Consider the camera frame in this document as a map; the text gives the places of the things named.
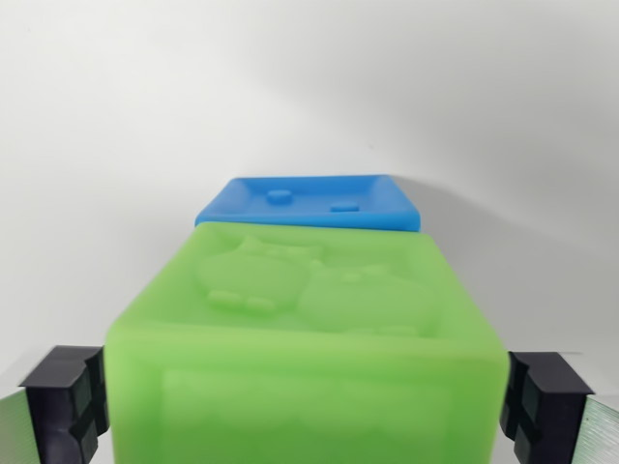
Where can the blue soft toy cube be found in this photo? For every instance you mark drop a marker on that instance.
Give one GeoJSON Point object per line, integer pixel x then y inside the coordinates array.
{"type": "Point", "coordinates": [309, 205]}

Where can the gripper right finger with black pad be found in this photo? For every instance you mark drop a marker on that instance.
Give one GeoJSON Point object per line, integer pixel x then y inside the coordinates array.
{"type": "Point", "coordinates": [561, 411]}

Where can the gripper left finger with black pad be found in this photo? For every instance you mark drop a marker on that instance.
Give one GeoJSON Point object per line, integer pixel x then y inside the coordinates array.
{"type": "Point", "coordinates": [48, 411]}

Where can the green soft toy cube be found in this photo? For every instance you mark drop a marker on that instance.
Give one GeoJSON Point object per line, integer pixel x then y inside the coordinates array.
{"type": "Point", "coordinates": [304, 367]}

